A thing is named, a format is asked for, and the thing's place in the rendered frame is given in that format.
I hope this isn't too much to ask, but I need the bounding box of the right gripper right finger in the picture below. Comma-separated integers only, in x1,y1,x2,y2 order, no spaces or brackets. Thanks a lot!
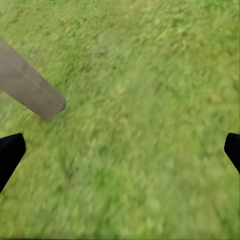
224,133,240,173

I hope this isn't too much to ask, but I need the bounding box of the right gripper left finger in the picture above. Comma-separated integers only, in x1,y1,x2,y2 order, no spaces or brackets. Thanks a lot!
0,133,26,193

